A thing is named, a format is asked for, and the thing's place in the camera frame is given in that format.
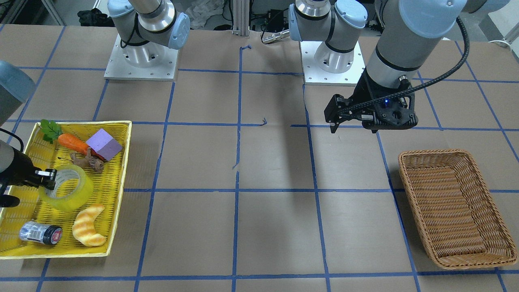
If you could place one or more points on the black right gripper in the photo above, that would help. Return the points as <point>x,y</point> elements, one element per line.
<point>16,170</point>

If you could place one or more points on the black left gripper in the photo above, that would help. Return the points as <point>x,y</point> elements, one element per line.
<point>363,92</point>

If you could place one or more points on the yellow tape roll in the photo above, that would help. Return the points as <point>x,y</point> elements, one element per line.
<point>73,189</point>

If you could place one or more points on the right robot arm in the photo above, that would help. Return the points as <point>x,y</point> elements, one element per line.
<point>150,35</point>

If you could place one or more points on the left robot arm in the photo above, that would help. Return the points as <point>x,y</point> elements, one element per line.
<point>412,29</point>

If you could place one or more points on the brown toy animal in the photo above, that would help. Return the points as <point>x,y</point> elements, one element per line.
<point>89,161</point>

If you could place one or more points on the toy carrot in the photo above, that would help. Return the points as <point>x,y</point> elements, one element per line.
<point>52,132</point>

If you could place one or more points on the small bottle with dark cap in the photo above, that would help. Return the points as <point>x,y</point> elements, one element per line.
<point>48,234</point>

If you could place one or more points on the toy croissant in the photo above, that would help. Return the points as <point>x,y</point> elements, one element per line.
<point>83,228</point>

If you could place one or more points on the yellow plastic tray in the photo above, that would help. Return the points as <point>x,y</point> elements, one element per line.
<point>106,188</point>

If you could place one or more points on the purple foam block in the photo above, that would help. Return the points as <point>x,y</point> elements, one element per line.
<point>105,146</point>

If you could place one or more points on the brown wicker basket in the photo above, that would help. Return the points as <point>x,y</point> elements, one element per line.
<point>458,222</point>

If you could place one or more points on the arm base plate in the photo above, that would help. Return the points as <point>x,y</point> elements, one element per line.
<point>150,62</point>
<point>324,67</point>

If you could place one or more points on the aluminium frame post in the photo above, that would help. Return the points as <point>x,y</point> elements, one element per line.
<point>241,18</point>

